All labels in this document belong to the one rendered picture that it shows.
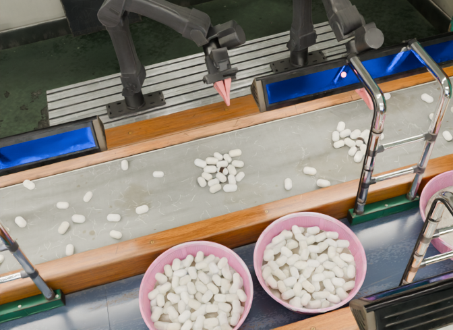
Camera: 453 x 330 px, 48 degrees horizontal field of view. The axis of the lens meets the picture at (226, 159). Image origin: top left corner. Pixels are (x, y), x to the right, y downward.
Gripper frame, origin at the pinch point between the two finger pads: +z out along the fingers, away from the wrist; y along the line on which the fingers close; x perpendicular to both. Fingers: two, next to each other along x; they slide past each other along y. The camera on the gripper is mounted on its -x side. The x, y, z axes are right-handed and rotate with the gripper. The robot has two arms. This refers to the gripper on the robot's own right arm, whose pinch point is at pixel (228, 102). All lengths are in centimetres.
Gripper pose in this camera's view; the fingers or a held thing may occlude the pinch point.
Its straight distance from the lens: 151.0
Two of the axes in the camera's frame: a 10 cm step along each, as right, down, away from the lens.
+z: 2.7, 9.6, 0.1
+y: 9.6, -2.7, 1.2
